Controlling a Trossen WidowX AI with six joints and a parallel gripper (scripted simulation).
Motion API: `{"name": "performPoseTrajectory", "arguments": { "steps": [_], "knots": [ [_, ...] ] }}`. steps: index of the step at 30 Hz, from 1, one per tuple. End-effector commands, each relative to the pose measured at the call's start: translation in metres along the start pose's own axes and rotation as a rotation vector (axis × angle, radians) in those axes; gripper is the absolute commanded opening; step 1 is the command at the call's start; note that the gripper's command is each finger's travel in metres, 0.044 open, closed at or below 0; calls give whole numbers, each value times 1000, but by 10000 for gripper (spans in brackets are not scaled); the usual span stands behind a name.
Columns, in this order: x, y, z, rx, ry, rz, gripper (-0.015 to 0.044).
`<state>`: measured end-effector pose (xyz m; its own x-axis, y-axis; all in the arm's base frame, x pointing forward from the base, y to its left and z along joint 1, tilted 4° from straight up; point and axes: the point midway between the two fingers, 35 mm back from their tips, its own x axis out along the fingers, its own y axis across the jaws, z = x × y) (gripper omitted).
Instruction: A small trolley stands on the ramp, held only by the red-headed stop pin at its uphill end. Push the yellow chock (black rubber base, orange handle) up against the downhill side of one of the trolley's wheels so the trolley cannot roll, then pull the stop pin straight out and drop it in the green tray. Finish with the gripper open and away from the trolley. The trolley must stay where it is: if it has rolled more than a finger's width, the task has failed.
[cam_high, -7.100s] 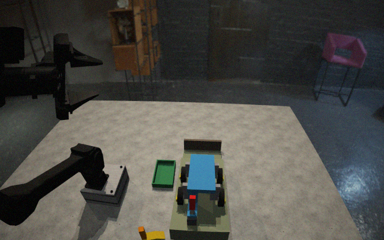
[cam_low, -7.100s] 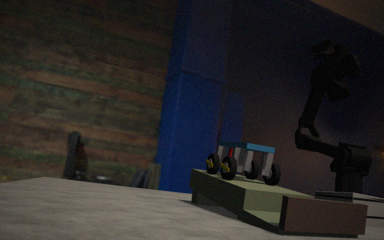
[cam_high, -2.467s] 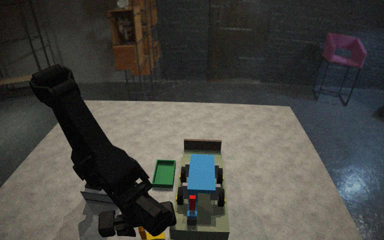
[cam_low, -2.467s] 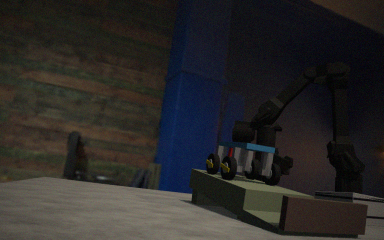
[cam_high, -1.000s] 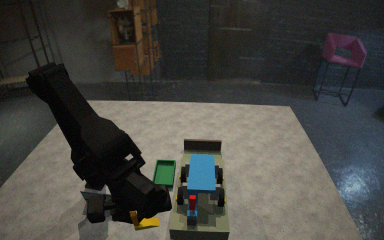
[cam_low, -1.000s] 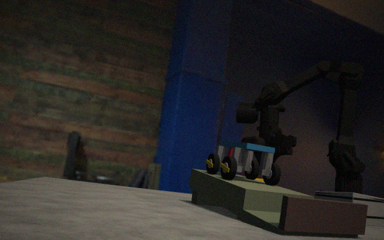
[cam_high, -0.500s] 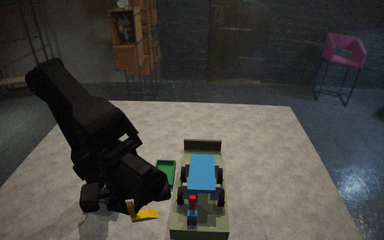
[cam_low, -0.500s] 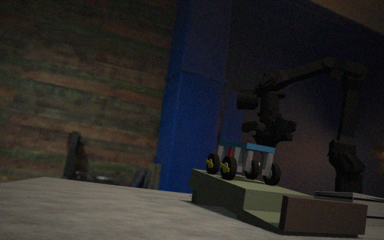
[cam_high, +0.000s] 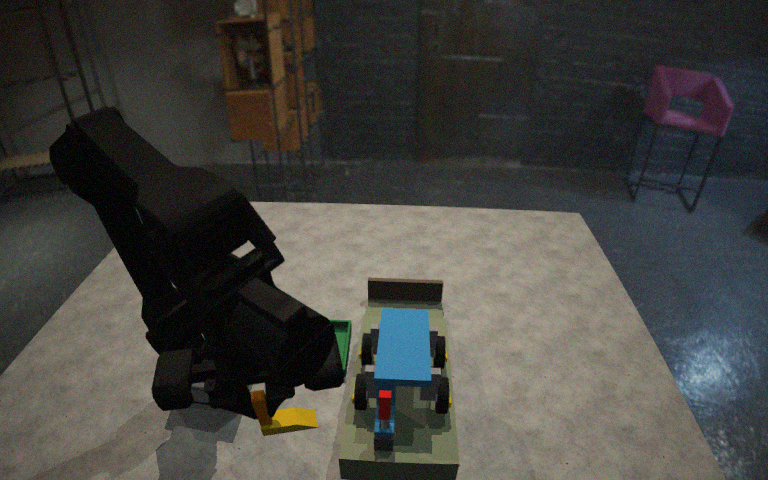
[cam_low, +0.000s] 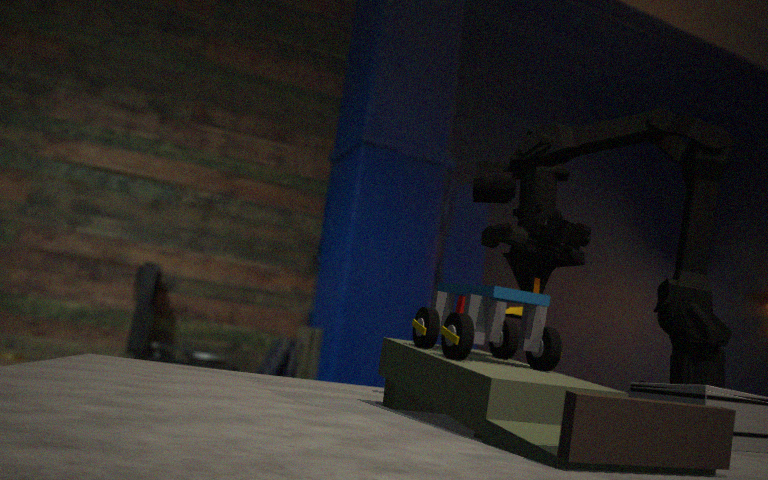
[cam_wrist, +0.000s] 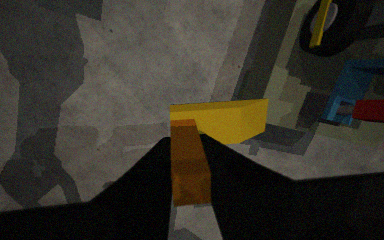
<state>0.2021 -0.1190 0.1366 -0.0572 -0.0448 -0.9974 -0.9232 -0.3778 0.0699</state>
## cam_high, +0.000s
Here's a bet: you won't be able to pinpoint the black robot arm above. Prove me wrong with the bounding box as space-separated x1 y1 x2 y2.
49 106 335 388

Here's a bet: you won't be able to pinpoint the green tray walls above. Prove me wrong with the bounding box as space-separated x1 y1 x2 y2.
329 320 352 376

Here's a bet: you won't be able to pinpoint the green tray floor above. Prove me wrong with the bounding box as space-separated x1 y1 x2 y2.
334 327 348 368

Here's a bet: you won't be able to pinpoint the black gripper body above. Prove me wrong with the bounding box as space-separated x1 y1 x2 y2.
151 331 345 411

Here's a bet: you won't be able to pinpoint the small wheeled trolley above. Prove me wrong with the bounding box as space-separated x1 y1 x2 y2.
352 308 451 436

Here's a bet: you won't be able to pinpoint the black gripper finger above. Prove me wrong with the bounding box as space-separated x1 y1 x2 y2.
208 385 258 420
265 382 295 417

